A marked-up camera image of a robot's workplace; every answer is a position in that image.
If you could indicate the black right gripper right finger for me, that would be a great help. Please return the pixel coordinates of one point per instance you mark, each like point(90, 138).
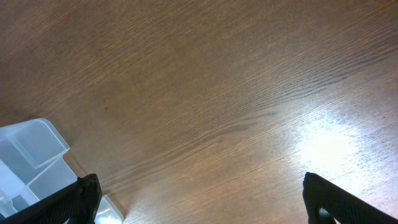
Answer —
point(327, 203)

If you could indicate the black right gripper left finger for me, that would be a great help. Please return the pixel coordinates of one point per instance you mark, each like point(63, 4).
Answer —
point(76, 203)

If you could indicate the clear plastic storage container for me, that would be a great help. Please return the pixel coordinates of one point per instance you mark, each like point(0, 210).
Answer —
point(32, 168)

